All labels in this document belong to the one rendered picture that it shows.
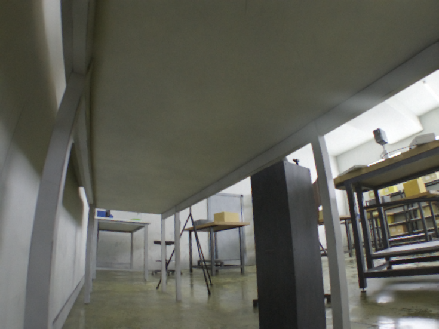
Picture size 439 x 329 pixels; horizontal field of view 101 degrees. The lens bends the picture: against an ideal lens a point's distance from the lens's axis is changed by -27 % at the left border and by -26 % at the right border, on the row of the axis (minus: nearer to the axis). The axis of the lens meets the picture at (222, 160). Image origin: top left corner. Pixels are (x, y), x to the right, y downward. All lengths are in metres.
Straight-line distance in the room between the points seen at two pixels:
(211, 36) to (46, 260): 0.55
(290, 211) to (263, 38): 0.78
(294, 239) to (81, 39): 1.05
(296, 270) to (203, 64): 0.90
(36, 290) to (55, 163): 0.23
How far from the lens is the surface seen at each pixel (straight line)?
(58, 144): 0.52
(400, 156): 1.97
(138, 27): 0.56
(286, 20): 0.55
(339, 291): 0.82
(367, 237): 2.23
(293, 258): 1.10
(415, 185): 5.03
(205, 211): 6.62
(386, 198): 5.27
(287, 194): 1.12
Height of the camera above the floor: 0.44
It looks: 22 degrees up
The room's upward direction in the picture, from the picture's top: 3 degrees counter-clockwise
